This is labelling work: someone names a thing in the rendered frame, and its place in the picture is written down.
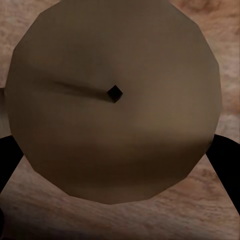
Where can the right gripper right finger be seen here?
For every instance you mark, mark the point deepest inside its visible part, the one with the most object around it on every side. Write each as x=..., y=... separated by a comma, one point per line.
x=224, y=155

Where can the pillar candle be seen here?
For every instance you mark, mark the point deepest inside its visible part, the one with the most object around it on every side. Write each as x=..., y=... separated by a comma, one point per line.
x=5, y=130
x=113, y=101

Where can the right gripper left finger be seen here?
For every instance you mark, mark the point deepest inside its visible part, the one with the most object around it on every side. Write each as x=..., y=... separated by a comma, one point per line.
x=10, y=156

